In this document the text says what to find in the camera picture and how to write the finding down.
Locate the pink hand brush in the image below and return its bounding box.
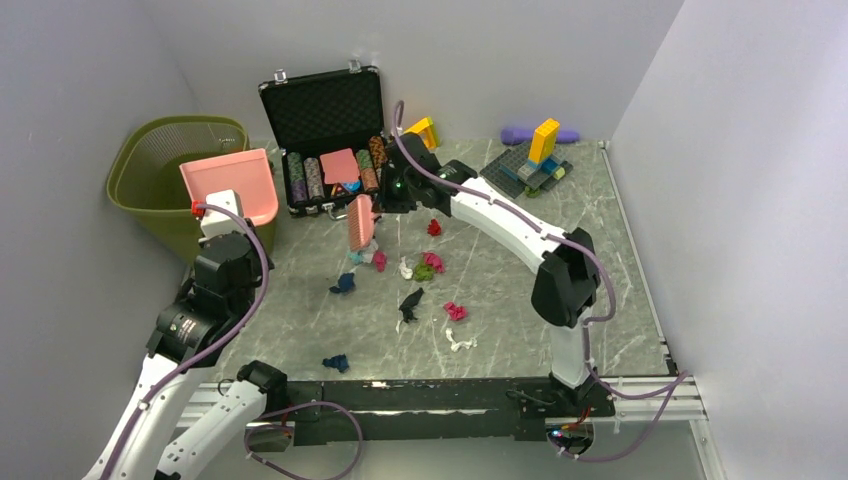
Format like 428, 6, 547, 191
346, 194, 375, 252

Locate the pink plastic dustpan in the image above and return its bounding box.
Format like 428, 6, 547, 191
179, 149, 279, 226

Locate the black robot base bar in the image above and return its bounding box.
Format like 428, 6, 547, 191
258, 377, 615, 446

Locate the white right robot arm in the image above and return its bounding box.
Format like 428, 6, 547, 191
378, 134, 601, 416

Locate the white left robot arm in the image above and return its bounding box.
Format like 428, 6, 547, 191
86, 232, 290, 479

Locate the red paper scrap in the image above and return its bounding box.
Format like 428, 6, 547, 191
427, 219, 442, 237

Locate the white paper scrap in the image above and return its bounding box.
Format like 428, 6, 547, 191
398, 256, 414, 280
445, 328, 477, 353
360, 239, 379, 263

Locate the yellow toy brick wedge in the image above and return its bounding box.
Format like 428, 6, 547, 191
405, 116, 441, 150

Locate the light blue paper scrap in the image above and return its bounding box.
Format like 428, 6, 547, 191
347, 251, 364, 265

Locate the black poker chip case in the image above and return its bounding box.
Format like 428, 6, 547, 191
257, 60, 388, 218

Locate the dark blue paper scrap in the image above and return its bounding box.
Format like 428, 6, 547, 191
322, 354, 350, 373
329, 272, 356, 294

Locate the black paper scrap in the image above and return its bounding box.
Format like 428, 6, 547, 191
398, 287, 424, 324

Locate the grey toy brick baseplate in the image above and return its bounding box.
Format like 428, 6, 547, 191
480, 144, 573, 199

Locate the purple cylinder toy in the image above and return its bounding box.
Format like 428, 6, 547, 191
500, 127, 581, 147

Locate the olive green waste basket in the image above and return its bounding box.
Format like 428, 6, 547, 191
106, 115, 277, 265

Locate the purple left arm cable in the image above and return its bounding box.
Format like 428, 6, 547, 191
99, 201, 272, 480

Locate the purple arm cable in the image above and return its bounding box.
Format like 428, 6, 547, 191
390, 100, 690, 464
99, 201, 272, 480

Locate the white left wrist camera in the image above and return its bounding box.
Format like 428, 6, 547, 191
191, 189, 244, 242

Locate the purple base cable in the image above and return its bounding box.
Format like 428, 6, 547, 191
243, 402, 364, 480

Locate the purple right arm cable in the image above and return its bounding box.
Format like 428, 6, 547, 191
390, 100, 690, 464

